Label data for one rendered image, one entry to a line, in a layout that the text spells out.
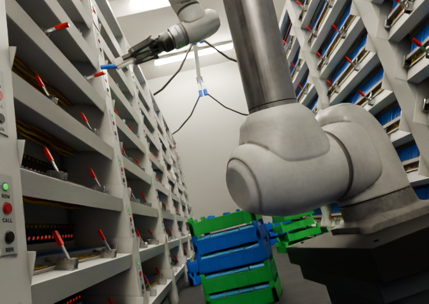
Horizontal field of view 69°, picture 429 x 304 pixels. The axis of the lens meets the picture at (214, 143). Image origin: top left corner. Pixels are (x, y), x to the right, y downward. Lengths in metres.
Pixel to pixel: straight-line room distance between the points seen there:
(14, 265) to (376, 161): 0.66
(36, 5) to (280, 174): 0.90
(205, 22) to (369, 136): 0.79
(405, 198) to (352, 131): 0.17
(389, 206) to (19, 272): 0.66
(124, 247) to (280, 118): 0.78
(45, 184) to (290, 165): 0.48
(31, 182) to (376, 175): 0.66
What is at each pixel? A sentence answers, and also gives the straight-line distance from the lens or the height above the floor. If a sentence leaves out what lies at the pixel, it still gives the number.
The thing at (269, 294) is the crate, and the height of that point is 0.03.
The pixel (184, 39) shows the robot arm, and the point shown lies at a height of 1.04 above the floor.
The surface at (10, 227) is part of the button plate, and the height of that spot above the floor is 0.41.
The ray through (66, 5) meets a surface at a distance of 1.45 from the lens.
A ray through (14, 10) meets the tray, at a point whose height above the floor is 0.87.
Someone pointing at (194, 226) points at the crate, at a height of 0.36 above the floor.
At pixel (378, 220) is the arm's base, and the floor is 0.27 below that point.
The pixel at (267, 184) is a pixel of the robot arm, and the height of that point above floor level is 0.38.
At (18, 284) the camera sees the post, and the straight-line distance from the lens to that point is 0.58.
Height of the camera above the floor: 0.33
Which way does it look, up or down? 15 degrees up
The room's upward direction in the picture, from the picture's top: 15 degrees counter-clockwise
